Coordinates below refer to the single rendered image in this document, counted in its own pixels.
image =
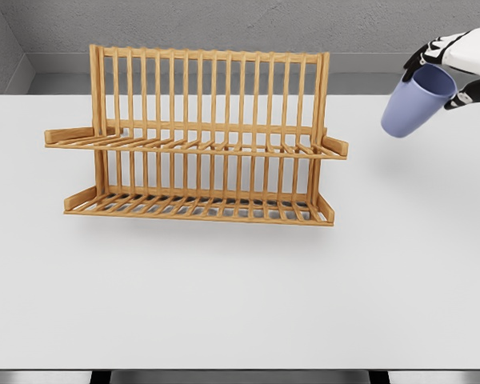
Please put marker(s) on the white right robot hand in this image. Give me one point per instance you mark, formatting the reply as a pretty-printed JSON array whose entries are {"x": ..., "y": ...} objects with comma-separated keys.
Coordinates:
[{"x": 470, "y": 50}]

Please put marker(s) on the blue plastic cup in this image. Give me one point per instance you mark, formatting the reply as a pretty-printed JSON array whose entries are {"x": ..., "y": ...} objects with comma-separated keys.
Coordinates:
[{"x": 414, "y": 106}]

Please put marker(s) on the wooden two-tier dish rack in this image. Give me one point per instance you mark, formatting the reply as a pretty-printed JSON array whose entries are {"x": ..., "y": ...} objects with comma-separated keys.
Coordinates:
[{"x": 208, "y": 140}]

